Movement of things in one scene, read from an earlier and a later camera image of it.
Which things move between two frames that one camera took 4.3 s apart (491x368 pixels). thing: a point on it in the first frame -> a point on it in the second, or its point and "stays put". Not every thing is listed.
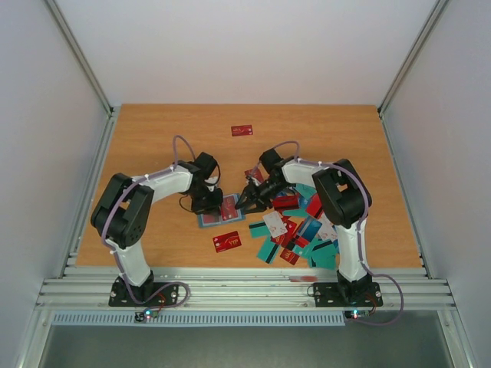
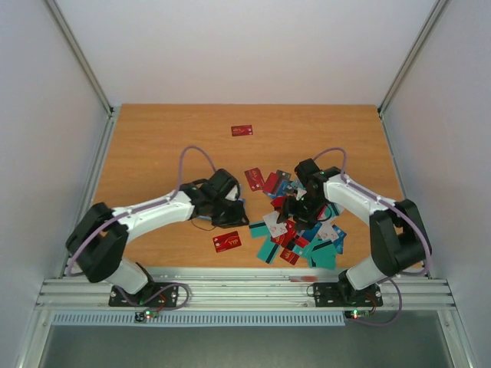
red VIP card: (254, 172) stays put
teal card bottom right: (324, 253) stays put
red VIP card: (226, 241) stays put
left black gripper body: (209, 205) -> (230, 214)
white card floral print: (275, 224) stays put
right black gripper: (259, 192) -> (298, 209)
